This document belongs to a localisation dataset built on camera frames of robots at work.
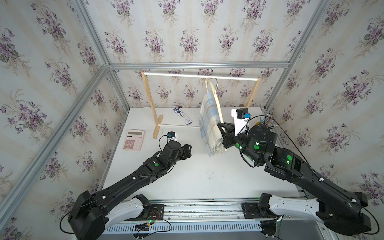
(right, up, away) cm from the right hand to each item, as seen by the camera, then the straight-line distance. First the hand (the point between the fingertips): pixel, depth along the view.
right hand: (221, 123), depth 58 cm
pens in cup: (+37, +1, +37) cm, 52 cm away
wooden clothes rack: (-38, +1, +52) cm, 64 cm away
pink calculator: (-51, -12, +41) cm, 66 cm away
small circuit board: (-35, -51, +14) cm, 63 cm away
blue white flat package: (-18, +3, +54) cm, 57 cm away
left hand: (-13, -15, +21) cm, 29 cm away
